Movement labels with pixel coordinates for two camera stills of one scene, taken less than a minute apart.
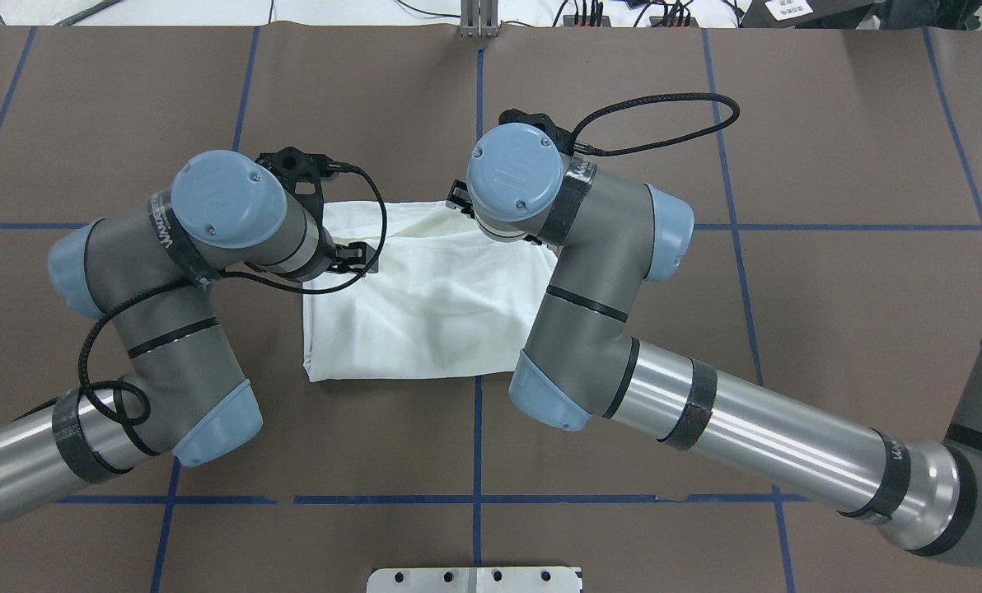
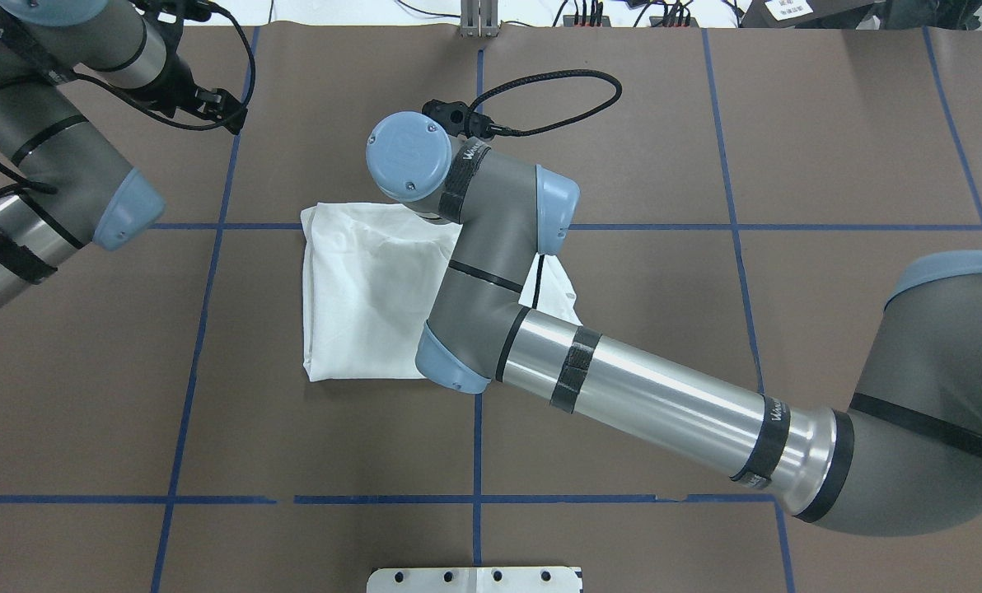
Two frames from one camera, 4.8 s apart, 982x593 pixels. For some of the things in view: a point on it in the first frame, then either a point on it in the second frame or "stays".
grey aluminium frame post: [479, 18] stays
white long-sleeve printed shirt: [448, 301] stays
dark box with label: [805, 14] stays
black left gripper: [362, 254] -> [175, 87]
